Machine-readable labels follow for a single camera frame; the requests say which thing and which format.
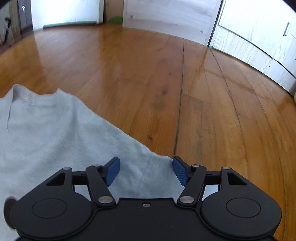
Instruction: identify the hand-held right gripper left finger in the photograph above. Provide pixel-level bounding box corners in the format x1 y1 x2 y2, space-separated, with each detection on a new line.
46 157 121 207

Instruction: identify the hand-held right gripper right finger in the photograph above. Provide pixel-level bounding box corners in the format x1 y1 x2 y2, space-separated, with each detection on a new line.
172 156 247 207

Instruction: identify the grey printed t-shirt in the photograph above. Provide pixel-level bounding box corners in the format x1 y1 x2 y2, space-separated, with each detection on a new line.
0 84 193 241

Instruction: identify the dark door draft stopper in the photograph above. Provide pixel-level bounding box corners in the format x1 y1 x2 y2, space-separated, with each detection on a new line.
42 21 99 29

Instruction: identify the white drawer cabinet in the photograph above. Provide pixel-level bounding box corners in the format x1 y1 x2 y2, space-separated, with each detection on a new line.
209 0 296 93

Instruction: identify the light wooden panel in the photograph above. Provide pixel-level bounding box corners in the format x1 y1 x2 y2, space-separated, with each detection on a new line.
122 0 224 46

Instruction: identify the brown cardboard box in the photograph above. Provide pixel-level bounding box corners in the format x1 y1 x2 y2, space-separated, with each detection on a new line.
104 0 125 22

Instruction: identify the white door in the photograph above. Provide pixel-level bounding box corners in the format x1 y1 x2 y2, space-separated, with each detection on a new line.
30 0 105 29

